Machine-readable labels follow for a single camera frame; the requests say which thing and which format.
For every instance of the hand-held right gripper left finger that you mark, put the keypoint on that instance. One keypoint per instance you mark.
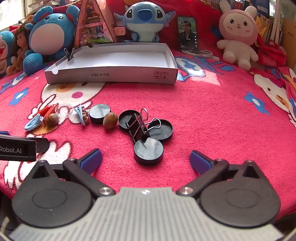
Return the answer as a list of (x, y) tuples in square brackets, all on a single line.
[(92, 160)]

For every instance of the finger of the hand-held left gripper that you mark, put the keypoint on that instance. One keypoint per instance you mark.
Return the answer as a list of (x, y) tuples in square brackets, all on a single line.
[(4, 133), (42, 144)]

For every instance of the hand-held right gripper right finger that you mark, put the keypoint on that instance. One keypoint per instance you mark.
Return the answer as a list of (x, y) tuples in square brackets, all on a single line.
[(199, 162)]

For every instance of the plain blue hair clip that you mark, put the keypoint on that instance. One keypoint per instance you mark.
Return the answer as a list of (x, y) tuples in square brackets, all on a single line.
[(32, 124)]

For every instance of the brown hazelnut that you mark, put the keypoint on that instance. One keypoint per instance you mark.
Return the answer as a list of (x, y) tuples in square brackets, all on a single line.
[(50, 119), (110, 120)]

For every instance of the black round lid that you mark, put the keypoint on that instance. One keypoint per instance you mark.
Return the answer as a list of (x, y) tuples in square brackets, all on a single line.
[(123, 119), (149, 153), (99, 113), (163, 132)]

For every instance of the large black binder clip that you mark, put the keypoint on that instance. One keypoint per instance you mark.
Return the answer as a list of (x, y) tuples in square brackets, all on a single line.
[(137, 129)]

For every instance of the white cardboard box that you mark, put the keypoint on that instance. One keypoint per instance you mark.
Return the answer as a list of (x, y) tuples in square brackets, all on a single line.
[(120, 58)]

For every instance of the clear plastic dish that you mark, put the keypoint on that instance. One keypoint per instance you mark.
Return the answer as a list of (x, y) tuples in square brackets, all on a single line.
[(64, 110)]

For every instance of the blue beaded hair clip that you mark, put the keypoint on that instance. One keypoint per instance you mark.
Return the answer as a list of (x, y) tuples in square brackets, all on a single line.
[(82, 114)]

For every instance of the pink cartoon printed blanket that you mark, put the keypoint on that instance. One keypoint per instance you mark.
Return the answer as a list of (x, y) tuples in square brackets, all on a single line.
[(208, 104)]

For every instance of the blue cat plush toy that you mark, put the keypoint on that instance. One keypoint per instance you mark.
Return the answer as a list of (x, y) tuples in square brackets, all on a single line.
[(4, 51)]

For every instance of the small black binder clip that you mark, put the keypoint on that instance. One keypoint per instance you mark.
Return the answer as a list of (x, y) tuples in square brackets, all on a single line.
[(70, 55)]

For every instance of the brown haired doll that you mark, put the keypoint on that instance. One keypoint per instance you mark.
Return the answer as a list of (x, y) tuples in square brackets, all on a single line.
[(22, 39)]

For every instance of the blue round mouse plush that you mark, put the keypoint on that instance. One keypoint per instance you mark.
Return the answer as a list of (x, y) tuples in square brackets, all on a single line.
[(47, 37)]

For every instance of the black smartphone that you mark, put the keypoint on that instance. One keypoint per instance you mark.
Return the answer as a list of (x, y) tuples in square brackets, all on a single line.
[(188, 34)]

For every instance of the red cloth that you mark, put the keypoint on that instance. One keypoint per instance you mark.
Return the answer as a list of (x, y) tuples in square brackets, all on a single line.
[(271, 54)]

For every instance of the pink triangular toy box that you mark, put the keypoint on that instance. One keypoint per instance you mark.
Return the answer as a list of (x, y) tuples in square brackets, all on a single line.
[(94, 25)]

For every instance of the pink bunny plush toy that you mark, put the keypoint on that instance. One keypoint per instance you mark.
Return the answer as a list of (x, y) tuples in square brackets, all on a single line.
[(238, 25)]

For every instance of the brown cardboard carton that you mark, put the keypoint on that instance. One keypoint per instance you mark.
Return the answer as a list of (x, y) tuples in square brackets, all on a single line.
[(289, 39)]

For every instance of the blue alien plush toy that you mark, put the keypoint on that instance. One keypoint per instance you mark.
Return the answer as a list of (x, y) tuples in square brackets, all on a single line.
[(143, 16)]

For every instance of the blue packaged box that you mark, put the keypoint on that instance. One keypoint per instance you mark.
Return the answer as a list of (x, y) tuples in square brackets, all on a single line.
[(261, 8)]

